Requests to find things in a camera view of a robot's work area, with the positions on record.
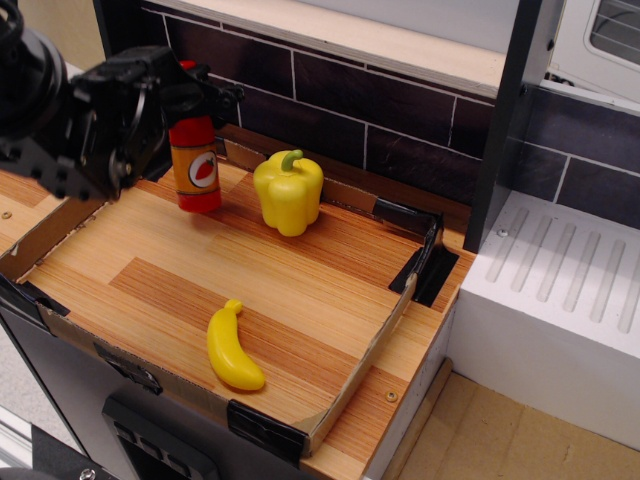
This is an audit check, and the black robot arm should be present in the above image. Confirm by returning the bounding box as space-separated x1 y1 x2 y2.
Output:
1 1 244 201

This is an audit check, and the black vertical post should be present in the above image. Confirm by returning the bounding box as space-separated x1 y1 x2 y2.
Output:
464 0 565 253

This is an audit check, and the white sink drainboard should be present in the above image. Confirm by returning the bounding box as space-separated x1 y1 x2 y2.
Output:
447 192 639 448

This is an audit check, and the black control panel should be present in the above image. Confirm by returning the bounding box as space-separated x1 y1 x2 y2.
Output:
101 395 221 480

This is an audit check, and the red hot sauce bottle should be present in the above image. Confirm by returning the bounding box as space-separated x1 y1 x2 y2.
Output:
167 59 223 215

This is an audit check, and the white appliance with vent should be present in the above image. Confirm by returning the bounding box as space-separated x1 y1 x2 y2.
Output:
549 0 639 103

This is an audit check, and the yellow toy banana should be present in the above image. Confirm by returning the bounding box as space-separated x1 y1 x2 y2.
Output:
206 299 266 391

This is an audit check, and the wooden shelf ledge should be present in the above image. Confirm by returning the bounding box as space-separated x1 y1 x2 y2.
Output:
158 0 506 99

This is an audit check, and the yellow toy bell pepper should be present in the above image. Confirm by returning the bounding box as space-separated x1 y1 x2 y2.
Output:
253 149 324 237

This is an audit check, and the cardboard fence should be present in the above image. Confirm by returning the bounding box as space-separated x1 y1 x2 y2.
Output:
1 143 460 463

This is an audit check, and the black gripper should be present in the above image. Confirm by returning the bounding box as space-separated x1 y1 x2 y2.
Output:
1 46 245 201

